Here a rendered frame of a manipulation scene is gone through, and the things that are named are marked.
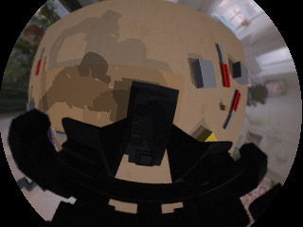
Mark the tan panel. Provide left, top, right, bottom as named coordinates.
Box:
left=37, top=63, right=186, bottom=131

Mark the purple square tray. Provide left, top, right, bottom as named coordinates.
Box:
left=46, top=129, right=53, bottom=145

